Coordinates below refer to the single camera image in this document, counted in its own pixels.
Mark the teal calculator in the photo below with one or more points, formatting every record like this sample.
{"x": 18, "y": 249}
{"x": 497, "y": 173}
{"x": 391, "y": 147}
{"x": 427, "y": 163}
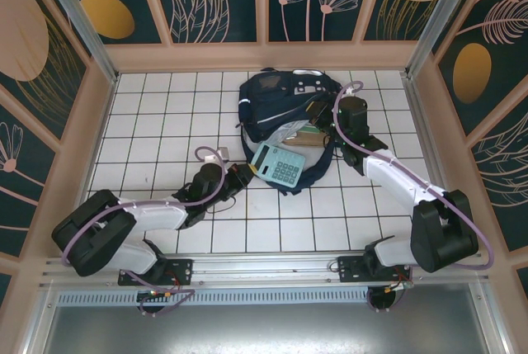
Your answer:
{"x": 280, "y": 166}

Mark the navy blue backpack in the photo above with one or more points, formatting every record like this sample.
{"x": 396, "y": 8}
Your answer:
{"x": 268, "y": 102}

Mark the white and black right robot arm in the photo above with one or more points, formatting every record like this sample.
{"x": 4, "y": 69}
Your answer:
{"x": 404, "y": 180}

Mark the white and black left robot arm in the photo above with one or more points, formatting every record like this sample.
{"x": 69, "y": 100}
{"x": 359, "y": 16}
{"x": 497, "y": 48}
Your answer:
{"x": 152, "y": 215}

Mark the grey steel plate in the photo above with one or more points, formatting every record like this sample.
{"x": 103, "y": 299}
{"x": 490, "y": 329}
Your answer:
{"x": 247, "y": 329}

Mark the aluminium side rail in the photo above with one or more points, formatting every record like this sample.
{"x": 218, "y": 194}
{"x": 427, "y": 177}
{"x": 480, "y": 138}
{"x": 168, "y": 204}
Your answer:
{"x": 412, "y": 89}

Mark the aluminium mounting rail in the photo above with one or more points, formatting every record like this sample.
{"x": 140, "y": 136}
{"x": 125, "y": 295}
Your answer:
{"x": 268, "y": 267}

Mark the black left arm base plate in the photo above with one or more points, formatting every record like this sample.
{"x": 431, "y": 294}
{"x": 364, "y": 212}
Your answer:
{"x": 181, "y": 269}

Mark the aluminium frame post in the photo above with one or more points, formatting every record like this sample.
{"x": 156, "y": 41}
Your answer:
{"x": 441, "y": 11}
{"x": 78, "y": 20}

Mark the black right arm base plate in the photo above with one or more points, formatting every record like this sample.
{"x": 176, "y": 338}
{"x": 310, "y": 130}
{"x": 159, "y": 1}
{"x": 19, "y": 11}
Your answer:
{"x": 350, "y": 269}

